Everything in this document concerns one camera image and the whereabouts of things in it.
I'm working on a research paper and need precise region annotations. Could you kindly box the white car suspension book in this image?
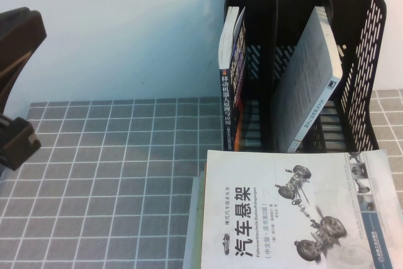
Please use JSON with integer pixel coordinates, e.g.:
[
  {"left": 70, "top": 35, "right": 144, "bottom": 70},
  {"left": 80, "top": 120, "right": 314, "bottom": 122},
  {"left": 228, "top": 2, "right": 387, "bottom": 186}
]
[{"left": 200, "top": 147, "right": 403, "bottom": 269}]

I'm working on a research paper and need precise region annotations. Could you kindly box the green edged book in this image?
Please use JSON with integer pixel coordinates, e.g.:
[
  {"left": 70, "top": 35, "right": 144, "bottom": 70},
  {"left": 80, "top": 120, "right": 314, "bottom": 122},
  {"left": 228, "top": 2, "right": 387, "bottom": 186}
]
[{"left": 181, "top": 170, "right": 209, "bottom": 269}]

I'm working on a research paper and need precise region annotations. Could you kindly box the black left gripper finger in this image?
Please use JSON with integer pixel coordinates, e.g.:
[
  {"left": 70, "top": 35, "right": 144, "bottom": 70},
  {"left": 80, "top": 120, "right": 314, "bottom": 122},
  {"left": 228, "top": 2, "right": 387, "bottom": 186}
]
[
  {"left": 0, "top": 6, "right": 48, "bottom": 116},
  {"left": 0, "top": 115, "right": 42, "bottom": 173}
]

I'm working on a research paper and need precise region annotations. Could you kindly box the white autonomous driving book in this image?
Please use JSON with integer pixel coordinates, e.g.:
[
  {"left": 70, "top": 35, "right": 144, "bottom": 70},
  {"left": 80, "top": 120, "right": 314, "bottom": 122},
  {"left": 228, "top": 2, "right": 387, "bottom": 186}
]
[{"left": 271, "top": 5, "right": 344, "bottom": 154}]

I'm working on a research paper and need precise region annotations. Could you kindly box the blue mobile robot book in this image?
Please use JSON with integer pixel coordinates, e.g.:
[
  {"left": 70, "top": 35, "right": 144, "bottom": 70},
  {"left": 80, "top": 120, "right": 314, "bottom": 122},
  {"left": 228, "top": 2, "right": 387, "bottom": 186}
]
[{"left": 217, "top": 5, "right": 248, "bottom": 153}]

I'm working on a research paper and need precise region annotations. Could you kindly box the black perforated book stand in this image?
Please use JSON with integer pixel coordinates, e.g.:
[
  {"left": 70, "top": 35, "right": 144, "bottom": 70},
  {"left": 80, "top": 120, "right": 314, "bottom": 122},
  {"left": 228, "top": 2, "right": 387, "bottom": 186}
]
[{"left": 222, "top": 0, "right": 389, "bottom": 154}]

